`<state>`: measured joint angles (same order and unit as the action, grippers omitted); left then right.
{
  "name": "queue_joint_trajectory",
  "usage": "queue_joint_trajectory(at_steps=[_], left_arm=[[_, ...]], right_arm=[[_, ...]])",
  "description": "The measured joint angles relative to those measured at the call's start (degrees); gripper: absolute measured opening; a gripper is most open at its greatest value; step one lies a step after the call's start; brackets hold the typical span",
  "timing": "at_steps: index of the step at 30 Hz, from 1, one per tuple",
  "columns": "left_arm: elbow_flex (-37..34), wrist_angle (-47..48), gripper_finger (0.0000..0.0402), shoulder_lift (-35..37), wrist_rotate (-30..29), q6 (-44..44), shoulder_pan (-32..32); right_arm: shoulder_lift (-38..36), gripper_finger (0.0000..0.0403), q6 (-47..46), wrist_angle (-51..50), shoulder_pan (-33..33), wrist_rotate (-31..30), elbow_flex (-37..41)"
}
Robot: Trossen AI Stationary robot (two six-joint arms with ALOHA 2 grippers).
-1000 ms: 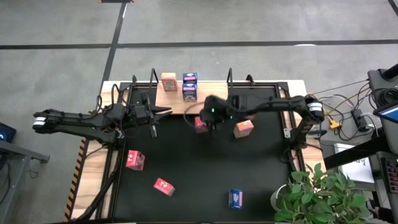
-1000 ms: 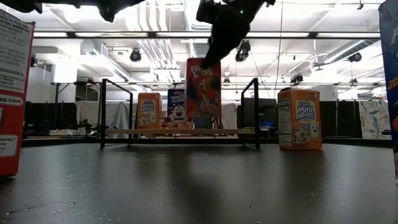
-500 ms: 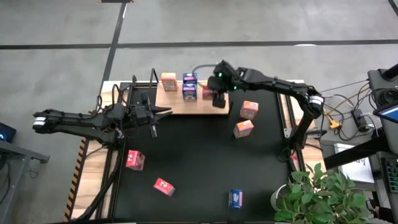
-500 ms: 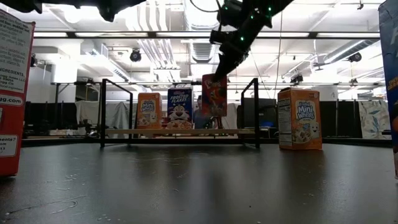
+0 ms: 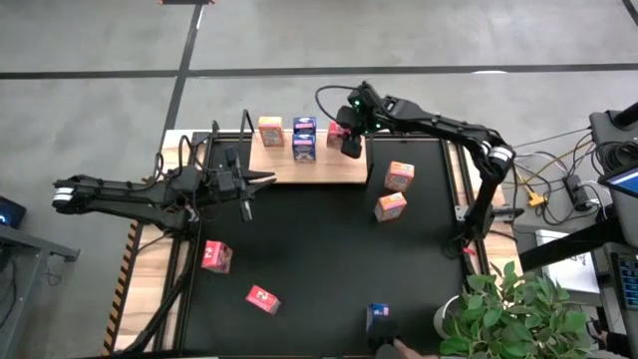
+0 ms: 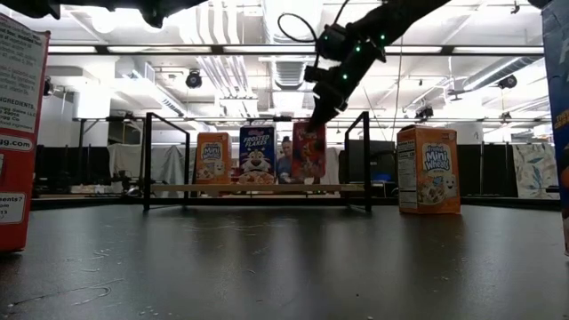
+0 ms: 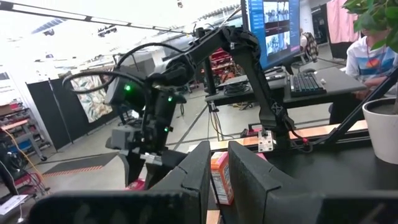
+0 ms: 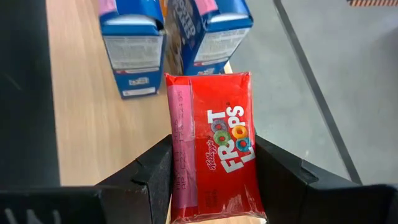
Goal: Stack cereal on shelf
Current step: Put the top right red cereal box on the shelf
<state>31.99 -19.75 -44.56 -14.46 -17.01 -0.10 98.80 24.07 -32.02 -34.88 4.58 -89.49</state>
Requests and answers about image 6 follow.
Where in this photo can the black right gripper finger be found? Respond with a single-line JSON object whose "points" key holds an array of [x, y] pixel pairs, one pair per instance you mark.
{"points": [[333, 113], [319, 111]]}

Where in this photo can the blue Frosted Flakes cereal box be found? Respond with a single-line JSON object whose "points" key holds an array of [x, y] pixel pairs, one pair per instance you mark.
{"points": [[257, 155], [558, 89]]}

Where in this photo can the orange Mini Wheats cereal box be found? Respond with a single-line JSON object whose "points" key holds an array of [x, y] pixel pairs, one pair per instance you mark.
{"points": [[213, 160], [429, 173]]}

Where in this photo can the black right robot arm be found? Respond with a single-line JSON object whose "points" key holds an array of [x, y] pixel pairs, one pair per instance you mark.
{"points": [[409, 13]]}

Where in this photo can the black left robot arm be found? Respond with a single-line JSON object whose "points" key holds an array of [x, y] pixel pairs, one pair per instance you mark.
{"points": [[26, 6]]}

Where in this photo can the dark screen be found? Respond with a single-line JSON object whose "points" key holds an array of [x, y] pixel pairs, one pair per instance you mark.
{"points": [[369, 160]]}

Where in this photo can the person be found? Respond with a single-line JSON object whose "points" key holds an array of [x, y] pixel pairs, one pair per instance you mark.
{"points": [[284, 162]]}

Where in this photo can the black hanging spotlight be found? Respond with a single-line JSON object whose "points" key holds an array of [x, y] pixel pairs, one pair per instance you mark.
{"points": [[47, 86], [507, 82], [194, 80], [424, 112]]}

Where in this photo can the black table mat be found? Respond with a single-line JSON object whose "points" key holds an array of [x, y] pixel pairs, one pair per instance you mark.
{"points": [[284, 266]]}

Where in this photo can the black divider panel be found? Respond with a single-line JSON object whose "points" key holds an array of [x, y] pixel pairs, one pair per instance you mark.
{"points": [[66, 164], [484, 169]]}

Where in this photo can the white cloth cover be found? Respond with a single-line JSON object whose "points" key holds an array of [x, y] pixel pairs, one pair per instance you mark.
{"points": [[129, 164]]}

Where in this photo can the floral patterned panel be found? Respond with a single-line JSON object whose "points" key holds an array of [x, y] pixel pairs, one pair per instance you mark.
{"points": [[535, 171]]}

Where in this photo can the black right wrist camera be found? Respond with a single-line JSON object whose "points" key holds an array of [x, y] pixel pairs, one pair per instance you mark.
{"points": [[318, 74]]}

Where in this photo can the silver air duct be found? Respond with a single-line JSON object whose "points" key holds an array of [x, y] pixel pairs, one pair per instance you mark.
{"points": [[502, 71]]}

